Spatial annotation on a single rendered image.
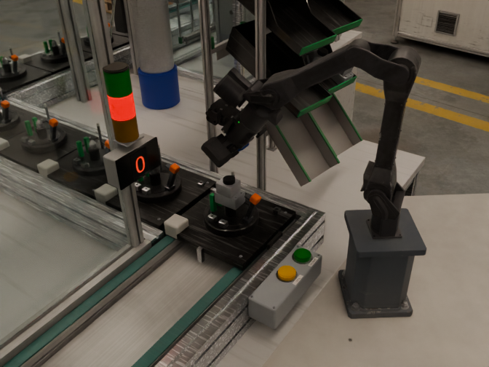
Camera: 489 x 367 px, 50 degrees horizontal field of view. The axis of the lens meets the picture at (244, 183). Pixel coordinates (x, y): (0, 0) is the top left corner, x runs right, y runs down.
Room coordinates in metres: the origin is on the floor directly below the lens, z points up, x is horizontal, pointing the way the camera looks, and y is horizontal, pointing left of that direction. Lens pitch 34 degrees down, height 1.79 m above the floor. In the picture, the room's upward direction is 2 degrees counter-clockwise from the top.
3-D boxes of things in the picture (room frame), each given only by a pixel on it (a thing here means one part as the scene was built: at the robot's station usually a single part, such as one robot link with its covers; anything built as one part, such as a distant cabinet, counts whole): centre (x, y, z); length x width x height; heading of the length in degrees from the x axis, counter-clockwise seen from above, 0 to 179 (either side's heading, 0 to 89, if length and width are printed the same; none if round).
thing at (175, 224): (1.04, 0.17, 0.97); 0.05 x 0.05 x 0.04; 54
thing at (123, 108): (0.97, 0.24, 1.33); 0.05 x 0.05 x 0.05
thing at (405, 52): (0.90, -0.28, 1.30); 0.07 x 0.06 x 0.32; 157
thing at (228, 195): (1.07, 0.04, 1.06); 0.08 x 0.04 x 0.07; 55
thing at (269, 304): (0.87, -0.09, 0.93); 0.21 x 0.07 x 0.06; 144
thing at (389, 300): (0.90, -0.30, 0.96); 0.15 x 0.15 x 0.20; 1
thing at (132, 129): (0.97, 0.24, 1.28); 0.05 x 0.05 x 0.05
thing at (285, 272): (0.87, -0.09, 0.96); 0.04 x 0.04 x 0.02
